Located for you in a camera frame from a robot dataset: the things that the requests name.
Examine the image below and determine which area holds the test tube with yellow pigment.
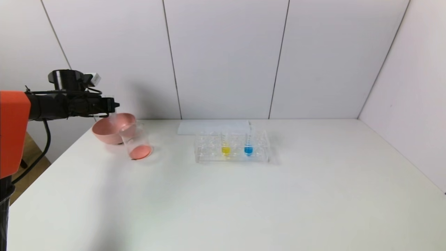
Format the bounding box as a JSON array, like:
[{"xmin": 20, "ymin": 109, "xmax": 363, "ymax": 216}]
[{"xmin": 220, "ymin": 126, "xmax": 231, "ymax": 158}]

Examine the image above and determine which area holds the test tube with red pigment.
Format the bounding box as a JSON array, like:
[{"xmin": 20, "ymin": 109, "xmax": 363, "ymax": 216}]
[{"xmin": 106, "ymin": 111, "xmax": 120, "ymax": 129}]

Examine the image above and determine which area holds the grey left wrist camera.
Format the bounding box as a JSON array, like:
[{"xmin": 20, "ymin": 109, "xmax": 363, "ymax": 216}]
[{"xmin": 85, "ymin": 72, "xmax": 102, "ymax": 87}]

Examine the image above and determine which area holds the clear glass beaker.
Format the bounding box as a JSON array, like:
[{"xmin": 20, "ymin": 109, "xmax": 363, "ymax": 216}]
[{"xmin": 120, "ymin": 123, "xmax": 153, "ymax": 161}]

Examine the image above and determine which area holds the flat white sheet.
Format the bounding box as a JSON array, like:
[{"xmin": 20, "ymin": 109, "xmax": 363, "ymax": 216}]
[{"xmin": 178, "ymin": 121, "xmax": 251, "ymax": 136}]

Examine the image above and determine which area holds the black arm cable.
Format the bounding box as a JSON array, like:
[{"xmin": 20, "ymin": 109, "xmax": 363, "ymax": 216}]
[{"xmin": 12, "ymin": 120, "xmax": 52, "ymax": 184}]

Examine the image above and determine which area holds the test tube with blue pigment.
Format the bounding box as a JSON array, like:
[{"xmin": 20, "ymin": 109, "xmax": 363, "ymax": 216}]
[{"xmin": 244, "ymin": 122, "xmax": 254, "ymax": 157}]

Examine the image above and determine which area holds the pink plastic bowl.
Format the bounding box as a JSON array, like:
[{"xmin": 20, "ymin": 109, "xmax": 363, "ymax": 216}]
[{"xmin": 92, "ymin": 113, "xmax": 137, "ymax": 145}]

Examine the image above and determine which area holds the clear acrylic test tube rack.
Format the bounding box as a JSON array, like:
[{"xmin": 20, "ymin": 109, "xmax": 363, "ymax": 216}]
[{"xmin": 194, "ymin": 128, "xmax": 269, "ymax": 163}]

